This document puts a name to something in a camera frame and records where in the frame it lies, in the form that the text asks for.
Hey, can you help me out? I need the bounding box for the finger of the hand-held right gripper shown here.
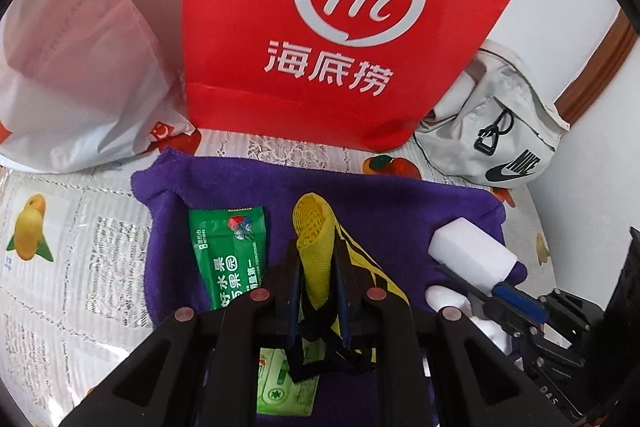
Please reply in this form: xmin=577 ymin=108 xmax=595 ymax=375
xmin=481 ymin=302 xmax=543 ymax=343
xmin=435 ymin=262 xmax=547 ymax=324

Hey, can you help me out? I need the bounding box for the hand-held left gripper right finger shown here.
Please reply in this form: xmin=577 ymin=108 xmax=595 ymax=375
xmin=332 ymin=239 xmax=577 ymax=427

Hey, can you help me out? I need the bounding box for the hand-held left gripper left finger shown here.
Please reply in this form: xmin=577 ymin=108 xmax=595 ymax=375
xmin=60 ymin=239 xmax=303 ymax=427

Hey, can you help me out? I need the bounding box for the white cotton glove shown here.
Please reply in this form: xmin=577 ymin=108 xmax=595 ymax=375
xmin=425 ymin=284 xmax=516 ymax=355

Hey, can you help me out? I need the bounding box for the yellow mesh bag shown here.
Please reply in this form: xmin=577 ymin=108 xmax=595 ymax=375
xmin=290 ymin=192 xmax=412 ymax=383

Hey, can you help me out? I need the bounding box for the long green sachet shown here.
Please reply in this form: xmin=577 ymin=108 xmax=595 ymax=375
xmin=187 ymin=206 xmax=271 ymax=312

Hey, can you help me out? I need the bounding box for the light green wet wipes pack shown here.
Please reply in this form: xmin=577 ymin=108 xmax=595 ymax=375
xmin=256 ymin=347 xmax=321 ymax=418

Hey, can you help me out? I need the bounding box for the purple towel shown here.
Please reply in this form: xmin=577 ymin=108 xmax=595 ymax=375
xmin=131 ymin=147 xmax=528 ymax=427

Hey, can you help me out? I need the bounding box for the grey waist bag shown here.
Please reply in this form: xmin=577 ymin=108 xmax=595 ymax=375
xmin=414 ymin=47 xmax=571 ymax=188

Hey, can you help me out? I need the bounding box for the fruit print tablecloth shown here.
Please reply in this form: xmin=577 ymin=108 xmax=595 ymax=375
xmin=0 ymin=127 xmax=558 ymax=427

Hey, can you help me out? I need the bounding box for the red paper bag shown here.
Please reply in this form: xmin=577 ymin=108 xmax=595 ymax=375
xmin=182 ymin=0 xmax=537 ymax=152

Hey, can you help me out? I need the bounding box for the white plastic shopping bag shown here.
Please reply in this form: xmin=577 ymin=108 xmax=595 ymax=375
xmin=0 ymin=0 xmax=201 ymax=172

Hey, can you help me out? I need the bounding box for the brown wooden door frame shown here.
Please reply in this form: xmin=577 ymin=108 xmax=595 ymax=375
xmin=555 ymin=9 xmax=640 ymax=128

